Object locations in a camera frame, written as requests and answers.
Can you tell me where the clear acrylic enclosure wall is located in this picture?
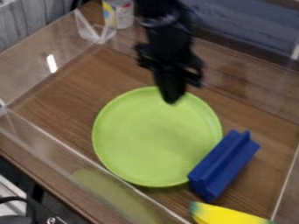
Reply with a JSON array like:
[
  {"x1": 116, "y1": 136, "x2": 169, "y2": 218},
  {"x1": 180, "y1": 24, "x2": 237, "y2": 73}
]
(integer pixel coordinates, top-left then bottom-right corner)
[{"x1": 0, "y1": 7, "x2": 299, "y2": 224}]

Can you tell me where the black cable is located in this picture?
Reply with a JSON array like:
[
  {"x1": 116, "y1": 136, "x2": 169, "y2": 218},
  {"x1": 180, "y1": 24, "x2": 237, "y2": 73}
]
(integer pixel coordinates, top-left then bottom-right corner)
[{"x1": 0, "y1": 196, "x2": 44, "y2": 224}]

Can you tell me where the green round plate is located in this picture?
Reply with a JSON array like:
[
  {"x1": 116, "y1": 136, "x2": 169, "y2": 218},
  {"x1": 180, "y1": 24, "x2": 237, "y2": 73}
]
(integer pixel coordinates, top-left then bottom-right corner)
[{"x1": 90, "y1": 87, "x2": 222, "y2": 187}]

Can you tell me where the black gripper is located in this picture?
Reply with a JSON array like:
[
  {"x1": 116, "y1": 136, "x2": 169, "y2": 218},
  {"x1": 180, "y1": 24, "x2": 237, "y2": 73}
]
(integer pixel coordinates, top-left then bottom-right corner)
[{"x1": 134, "y1": 17, "x2": 204, "y2": 104}]

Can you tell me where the blue star-shaped block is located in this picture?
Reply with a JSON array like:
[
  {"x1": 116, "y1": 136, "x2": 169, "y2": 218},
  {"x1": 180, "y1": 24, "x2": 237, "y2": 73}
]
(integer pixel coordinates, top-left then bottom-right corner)
[{"x1": 186, "y1": 129, "x2": 260, "y2": 203}]

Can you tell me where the yellow green banana toy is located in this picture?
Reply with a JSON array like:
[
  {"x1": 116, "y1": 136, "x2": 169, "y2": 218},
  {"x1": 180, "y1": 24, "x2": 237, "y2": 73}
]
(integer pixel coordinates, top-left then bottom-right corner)
[{"x1": 189, "y1": 202, "x2": 275, "y2": 224}]

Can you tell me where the white labelled can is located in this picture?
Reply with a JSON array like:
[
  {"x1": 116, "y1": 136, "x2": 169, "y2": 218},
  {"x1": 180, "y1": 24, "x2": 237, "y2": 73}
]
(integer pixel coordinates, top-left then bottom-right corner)
[{"x1": 102, "y1": 0, "x2": 134, "y2": 30}]

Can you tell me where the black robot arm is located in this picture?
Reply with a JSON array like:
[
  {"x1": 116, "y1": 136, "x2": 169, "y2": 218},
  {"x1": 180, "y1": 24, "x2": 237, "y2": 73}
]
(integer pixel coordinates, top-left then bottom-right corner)
[{"x1": 134, "y1": 0, "x2": 204, "y2": 104}]

